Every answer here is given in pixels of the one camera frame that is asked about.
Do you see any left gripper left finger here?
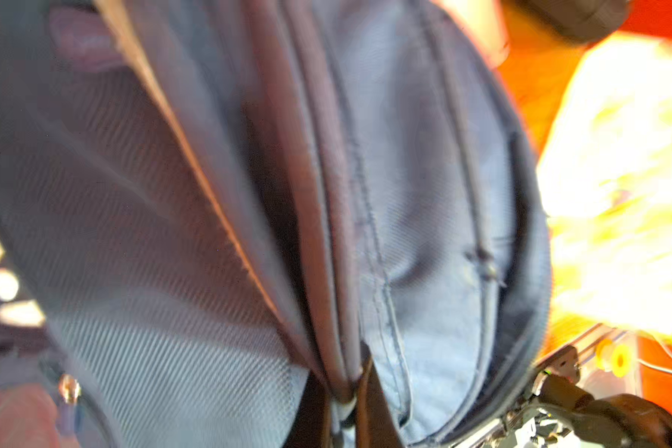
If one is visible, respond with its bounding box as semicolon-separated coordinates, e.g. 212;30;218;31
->
283;373;332;448

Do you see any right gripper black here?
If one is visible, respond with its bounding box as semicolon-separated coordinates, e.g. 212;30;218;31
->
497;346;672;448

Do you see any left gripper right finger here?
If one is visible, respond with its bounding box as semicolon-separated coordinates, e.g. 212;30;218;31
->
355;343;405;448

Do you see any navy blue student backpack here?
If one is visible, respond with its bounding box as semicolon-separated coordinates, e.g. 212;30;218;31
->
0;1;551;447

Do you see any black hard case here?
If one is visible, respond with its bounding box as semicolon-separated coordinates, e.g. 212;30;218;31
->
515;0;631;44

